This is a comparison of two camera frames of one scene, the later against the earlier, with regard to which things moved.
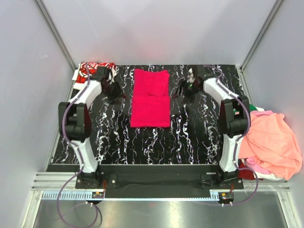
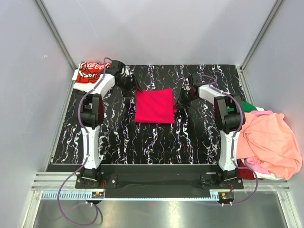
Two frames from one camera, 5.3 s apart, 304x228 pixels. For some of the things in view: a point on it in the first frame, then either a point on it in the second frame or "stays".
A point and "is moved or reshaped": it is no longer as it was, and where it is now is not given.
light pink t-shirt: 261,113 stays
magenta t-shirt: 150,104 is moved or reshaped
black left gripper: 115,90 → 129,82
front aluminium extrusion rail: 61,186 stays
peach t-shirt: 270,141 stays
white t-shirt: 261,175 stays
